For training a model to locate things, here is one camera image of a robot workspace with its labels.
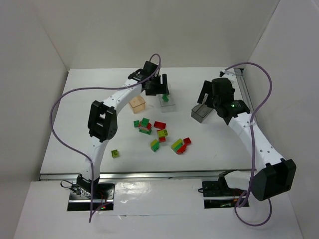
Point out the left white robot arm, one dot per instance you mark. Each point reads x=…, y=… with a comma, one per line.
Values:
x=103, y=124

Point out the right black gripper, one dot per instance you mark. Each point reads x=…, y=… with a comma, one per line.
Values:
x=208, y=92

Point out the clear transparent container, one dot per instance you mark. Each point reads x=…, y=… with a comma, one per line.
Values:
x=170, y=105

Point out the aluminium front rail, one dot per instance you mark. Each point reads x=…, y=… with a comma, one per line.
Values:
x=138, y=176

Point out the orange transparent container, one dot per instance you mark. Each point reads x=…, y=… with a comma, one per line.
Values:
x=137, y=104

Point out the grey transparent container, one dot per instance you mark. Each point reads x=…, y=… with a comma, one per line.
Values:
x=200, y=112

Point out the yellow green red lego stack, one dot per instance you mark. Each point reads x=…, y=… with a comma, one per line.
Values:
x=179, y=147

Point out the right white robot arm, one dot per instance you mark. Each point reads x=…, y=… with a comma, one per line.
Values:
x=272, y=174

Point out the dark green lego cube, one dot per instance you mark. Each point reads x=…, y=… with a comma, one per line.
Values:
x=165, y=98

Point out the lime green lego cube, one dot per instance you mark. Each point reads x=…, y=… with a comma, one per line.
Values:
x=115, y=153

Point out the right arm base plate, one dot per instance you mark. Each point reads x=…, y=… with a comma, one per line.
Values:
x=217, y=194

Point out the red lego brick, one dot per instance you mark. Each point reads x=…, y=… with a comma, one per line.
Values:
x=159, y=125
x=187, y=141

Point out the aluminium side rail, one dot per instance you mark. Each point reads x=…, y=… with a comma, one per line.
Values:
x=243, y=88

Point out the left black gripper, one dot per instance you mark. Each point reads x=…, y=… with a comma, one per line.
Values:
x=156, y=87

